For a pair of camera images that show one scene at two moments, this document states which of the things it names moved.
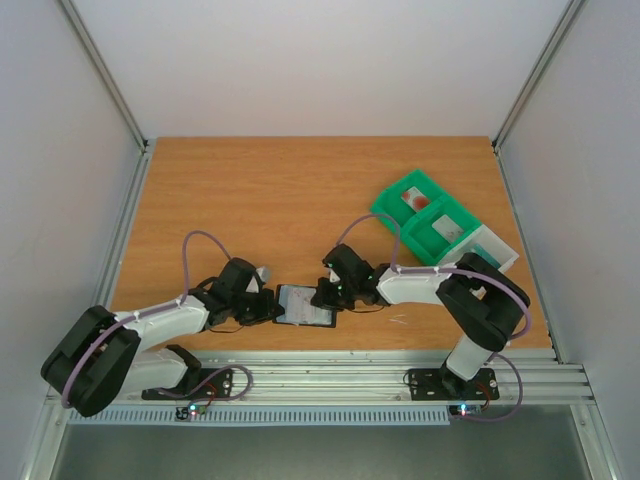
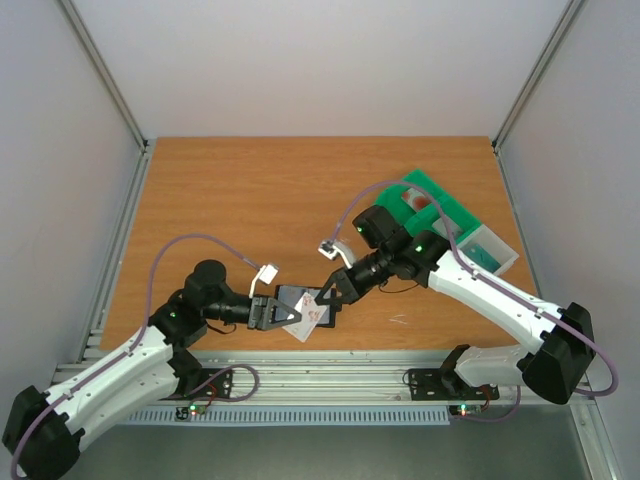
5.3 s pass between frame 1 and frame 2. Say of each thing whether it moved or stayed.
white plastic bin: stayed
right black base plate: stayed
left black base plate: stayed
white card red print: moved
